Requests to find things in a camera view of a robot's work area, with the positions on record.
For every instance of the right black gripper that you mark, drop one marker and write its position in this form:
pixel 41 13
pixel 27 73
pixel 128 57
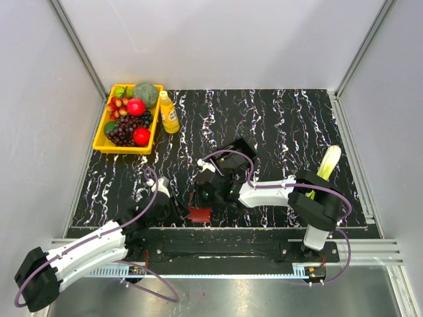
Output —
pixel 198 199

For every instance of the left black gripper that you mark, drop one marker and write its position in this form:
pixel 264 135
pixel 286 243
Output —
pixel 178 214

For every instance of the red leather card holder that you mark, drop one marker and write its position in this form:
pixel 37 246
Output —
pixel 199 215

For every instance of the black card dispenser box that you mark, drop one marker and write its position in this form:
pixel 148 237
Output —
pixel 231 162

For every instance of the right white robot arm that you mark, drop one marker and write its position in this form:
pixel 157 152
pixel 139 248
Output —
pixel 315 199

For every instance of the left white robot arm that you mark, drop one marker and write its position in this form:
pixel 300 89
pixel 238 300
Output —
pixel 44 275

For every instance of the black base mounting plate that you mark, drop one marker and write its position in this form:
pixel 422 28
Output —
pixel 279 245

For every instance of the yellow juice bottle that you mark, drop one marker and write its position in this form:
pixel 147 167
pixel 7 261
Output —
pixel 168 113

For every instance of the red apple lower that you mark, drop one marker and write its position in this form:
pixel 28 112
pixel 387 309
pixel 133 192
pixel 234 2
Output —
pixel 141 136

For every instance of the red apple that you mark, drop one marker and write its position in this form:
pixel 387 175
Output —
pixel 136 107
pixel 141 136

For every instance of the dark purple grape bunch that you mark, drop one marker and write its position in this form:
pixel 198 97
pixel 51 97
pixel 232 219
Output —
pixel 121 136

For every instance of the yellow plastic tray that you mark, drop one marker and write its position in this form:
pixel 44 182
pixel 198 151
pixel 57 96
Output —
pixel 102 144

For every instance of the green lime fruit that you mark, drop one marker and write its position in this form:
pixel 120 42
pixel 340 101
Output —
pixel 108 127

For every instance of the red apple upper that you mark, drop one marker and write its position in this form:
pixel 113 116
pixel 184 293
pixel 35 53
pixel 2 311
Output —
pixel 136 107

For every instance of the small red fruits cluster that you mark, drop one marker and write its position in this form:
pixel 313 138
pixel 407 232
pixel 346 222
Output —
pixel 117 107

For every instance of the green broccoli head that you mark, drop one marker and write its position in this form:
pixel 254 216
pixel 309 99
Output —
pixel 146 92

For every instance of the green pear fruit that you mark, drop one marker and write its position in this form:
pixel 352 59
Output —
pixel 123 92

